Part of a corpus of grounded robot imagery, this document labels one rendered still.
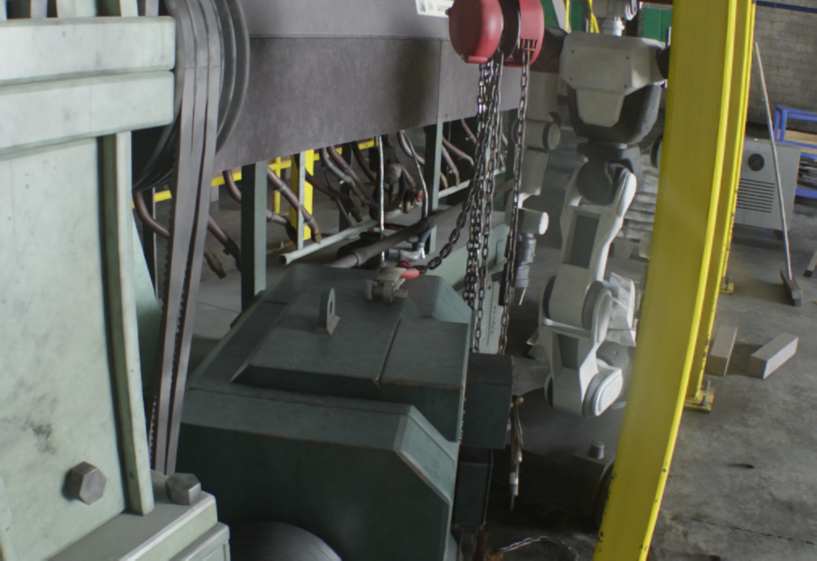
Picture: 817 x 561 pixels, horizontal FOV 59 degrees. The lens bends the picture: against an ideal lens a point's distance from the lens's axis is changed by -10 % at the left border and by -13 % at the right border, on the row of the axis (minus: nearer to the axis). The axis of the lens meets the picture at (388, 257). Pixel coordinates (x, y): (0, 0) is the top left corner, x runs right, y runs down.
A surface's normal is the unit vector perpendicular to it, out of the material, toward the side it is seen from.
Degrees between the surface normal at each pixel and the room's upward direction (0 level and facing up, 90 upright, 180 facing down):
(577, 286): 66
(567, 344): 120
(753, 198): 90
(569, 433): 0
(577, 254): 80
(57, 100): 90
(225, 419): 0
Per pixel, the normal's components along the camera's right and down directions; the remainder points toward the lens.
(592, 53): -0.60, 0.19
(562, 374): -0.25, -0.73
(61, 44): 0.89, 0.17
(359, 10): 0.88, -0.04
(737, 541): 0.05, -0.96
